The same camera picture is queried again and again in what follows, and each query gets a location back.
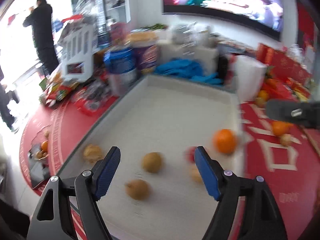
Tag purple instant cup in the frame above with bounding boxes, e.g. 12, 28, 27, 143
128, 31, 159, 75

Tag blue snack package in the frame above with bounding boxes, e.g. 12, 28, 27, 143
104, 47, 136, 74

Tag blue rubber gloves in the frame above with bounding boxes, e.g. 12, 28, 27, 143
154, 59, 224, 86

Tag red round table mat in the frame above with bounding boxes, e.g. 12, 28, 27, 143
19, 74, 320, 240

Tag green brown fruit by roll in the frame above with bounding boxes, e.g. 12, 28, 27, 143
254, 97, 266, 108

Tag red gift box stack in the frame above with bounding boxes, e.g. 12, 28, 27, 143
256, 43, 311, 86

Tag white paper towel roll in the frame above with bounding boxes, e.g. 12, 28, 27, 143
234, 55, 267, 103

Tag red plastic fruit basket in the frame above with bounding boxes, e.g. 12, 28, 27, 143
260, 73, 294, 100

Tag grey white tray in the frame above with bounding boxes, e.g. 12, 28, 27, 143
59, 75, 244, 239

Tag large orange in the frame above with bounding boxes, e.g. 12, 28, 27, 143
213, 129, 238, 154

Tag orange beside basket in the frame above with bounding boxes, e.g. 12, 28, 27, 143
257, 90, 270, 101

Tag person in black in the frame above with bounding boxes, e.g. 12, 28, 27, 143
23, 0, 59, 75

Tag wall television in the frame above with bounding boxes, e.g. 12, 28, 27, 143
163, 0, 284, 40

